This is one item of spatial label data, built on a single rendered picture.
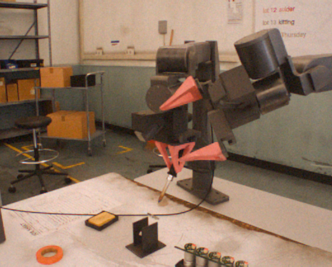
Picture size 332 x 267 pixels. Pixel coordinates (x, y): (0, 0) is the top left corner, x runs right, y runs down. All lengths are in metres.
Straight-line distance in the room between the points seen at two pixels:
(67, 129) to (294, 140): 2.55
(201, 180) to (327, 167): 2.38
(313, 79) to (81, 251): 0.61
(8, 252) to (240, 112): 0.61
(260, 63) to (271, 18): 2.87
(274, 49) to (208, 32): 3.28
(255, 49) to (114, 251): 0.53
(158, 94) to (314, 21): 2.67
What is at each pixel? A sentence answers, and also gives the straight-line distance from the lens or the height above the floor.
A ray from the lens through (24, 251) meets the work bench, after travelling 0.84.
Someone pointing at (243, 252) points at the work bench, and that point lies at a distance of 0.79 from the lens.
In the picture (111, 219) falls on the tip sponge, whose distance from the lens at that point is 0.90.
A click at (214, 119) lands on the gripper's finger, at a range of 0.52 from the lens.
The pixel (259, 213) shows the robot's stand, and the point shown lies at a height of 0.75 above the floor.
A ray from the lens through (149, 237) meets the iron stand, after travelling 0.77.
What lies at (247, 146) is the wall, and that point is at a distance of 3.63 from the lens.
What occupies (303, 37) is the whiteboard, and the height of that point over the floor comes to 1.35.
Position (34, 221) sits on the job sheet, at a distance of 0.96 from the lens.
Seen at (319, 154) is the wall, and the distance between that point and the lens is 3.31.
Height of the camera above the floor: 1.19
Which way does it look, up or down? 14 degrees down
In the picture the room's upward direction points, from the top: straight up
